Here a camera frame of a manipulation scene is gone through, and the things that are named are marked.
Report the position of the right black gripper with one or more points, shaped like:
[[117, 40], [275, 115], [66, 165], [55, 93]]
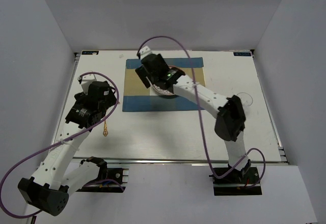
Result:
[[141, 71]]

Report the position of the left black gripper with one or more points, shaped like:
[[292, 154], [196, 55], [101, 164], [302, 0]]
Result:
[[111, 99]]

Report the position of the blue and tan placemat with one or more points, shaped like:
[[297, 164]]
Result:
[[138, 98]]

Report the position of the patterned ceramic plate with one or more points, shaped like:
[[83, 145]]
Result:
[[165, 82]]

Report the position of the clear drinking glass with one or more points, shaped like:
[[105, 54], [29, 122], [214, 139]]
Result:
[[246, 99]]

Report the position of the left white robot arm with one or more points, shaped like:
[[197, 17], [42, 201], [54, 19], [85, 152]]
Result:
[[50, 187]]

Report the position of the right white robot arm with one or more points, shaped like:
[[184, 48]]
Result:
[[228, 112]]

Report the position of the gold fork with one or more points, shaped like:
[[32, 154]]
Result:
[[105, 130]]

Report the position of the left blue table label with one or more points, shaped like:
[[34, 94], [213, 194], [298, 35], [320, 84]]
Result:
[[90, 52]]

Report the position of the blue table label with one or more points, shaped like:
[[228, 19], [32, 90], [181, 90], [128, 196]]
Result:
[[242, 54], [90, 52]]

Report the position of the right blue table label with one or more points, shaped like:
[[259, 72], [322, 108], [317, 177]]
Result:
[[242, 54]]

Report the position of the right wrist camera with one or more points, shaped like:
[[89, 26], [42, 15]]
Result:
[[143, 52]]

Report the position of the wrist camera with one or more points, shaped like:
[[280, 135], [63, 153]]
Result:
[[85, 81], [143, 52]]

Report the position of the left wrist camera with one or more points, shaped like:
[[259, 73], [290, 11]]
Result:
[[85, 81]]

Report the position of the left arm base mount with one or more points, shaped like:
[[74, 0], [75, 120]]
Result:
[[114, 180]]

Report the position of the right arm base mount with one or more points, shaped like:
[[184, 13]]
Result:
[[230, 186]]

